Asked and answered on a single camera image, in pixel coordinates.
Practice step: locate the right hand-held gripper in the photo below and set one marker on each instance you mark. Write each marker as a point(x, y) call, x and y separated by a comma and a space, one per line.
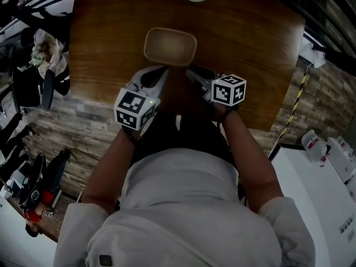
point(228, 90)

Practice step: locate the white cabinet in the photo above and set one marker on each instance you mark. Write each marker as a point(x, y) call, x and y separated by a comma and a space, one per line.
point(306, 204)

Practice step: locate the dark wrist band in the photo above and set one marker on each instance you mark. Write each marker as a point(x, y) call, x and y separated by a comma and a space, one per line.
point(225, 115)
point(132, 138)

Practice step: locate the black office chair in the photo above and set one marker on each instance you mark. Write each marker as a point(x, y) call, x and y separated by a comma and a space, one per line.
point(30, 88)

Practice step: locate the person's white shirt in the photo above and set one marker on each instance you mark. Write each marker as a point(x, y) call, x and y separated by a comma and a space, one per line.
point(180, 218)

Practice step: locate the white plastic bottle red label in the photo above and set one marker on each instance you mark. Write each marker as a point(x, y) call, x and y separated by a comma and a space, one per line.
point(314, 146)

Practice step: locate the tan shallow tray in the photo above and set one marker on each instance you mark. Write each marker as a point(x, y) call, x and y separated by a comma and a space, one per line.
point(150, 58)

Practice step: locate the white box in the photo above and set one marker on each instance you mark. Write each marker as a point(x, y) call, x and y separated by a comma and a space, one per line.
point(340, 160)

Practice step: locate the white crumpled cloth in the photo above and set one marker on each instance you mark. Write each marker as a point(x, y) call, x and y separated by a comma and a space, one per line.
point(48, 51)

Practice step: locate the grey clip-on device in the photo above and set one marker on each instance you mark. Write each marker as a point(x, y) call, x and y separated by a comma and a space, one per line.
point(105, 260)

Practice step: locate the person's left forearm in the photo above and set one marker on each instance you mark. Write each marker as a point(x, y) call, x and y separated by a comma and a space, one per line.
point(111, 165)

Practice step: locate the wooden table with hairpin legs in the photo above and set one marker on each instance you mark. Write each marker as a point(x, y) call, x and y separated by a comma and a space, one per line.
point(244, 51)

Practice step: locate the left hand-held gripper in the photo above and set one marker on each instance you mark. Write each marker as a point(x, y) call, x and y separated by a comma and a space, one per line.
point(130, 107)

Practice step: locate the person's black trousers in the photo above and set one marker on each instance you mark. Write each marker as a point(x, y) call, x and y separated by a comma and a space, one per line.
point(194, 132)

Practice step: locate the yellow black striped tape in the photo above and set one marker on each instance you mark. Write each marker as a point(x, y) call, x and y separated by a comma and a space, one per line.
point(292, 113)

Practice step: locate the person's right forearm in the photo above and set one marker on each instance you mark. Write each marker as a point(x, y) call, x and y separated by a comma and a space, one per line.
point(250, 163)

